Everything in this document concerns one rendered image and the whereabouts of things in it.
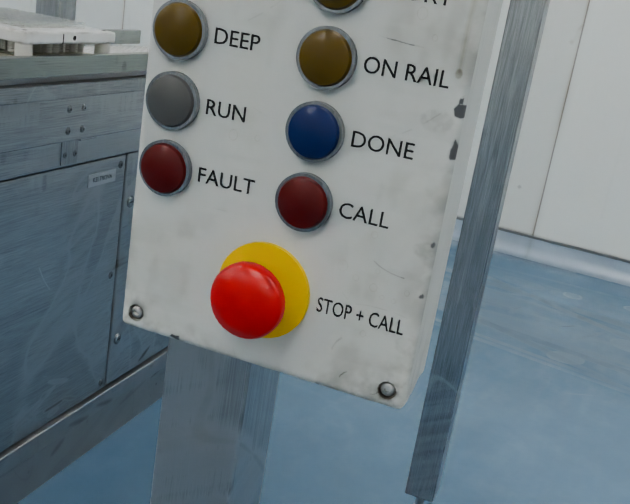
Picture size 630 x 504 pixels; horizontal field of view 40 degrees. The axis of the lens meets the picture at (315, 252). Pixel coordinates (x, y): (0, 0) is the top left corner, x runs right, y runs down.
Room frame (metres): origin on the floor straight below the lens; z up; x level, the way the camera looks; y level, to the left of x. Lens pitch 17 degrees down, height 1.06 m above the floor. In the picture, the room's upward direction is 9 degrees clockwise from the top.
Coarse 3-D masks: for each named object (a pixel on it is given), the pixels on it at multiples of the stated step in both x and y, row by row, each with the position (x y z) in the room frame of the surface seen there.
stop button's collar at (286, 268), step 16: (240, 256) 0.43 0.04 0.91; (256, 256) 0.43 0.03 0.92; (272, 256) 0.43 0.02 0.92; (288, 256) 0.43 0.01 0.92; (272, 272) 0.43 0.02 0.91; (288, 272) 0.43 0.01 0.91; (304, 272) 0.43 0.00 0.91; (288, 288) 0.43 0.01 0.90; (304, 288) 0.42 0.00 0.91; (288, 304) 0.42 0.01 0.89; (304, 304) 0.42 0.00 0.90; (320, 304) 0.42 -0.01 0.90; (336, 304) 0.42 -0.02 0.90; (288, 320) 0.42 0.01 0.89; (272, 336) 0.43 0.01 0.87
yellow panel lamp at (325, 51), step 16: (320, 32) 0.42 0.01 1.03; (336, 32) 0.42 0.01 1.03; (304, 48) 0.42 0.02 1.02; (320, 48) 0.42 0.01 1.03; (336, 48) 0.42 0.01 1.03; (304, 64) 0.42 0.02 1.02; (320, 64) 0.42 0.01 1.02; (336, 64) 0.42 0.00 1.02; (320, 80) 0.42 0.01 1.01; (336, 80) 0.42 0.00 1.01
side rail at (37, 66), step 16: (0, 64) 1.26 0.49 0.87; (16, 64) 1.30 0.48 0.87; (32, 64) 1.33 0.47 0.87; (48, 64) 1.37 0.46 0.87; (64, 64) 1.41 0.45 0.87; (80, 64) 1.45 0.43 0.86; (96, 64) 1.49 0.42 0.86; (112, 64) 1.54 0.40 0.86; (128, 64) 1.59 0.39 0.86; (144, 64) 1.64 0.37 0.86
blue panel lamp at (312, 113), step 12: (300, 108) 0.43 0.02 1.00; (312, 108) 0.42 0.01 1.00; (324, 108) 0.42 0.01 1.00; (300, 120) 0.42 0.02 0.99; (312, 120) 0.42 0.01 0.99; (324, 120) 0.42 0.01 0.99; (336, 120) 0.42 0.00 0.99; (288, 132) 0.43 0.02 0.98; (300, 132) 0.42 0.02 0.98; (312, 132) 0.42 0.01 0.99; (324, 132) 0.42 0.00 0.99; (336, 132) 0.42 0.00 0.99; (300, 144) 0.42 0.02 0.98; (312, 144) 0.42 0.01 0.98; (324, 144) 0.42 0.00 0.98; (336, 144) 0.42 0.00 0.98; (312, 156) 0.42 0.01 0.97; (324, 156) 0.42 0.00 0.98
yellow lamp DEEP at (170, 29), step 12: (168, 12) 0.45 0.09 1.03; (180, 12) 0.45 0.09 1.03; (192, 12) 0.44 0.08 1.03; (156, 24) 0.45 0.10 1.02; (168, 24) 0.45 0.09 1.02; (180, 24) 0.44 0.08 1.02; (192, 24) 0.44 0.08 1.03; (156, 36) 0.45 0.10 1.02; (168, 36) 0.45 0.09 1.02; (180, 36) 0.44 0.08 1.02; (192, 36) 0.44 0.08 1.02; (168, 48) 0.45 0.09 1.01; (180, 48) 0.44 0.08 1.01; (192, 48) 0.44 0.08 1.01
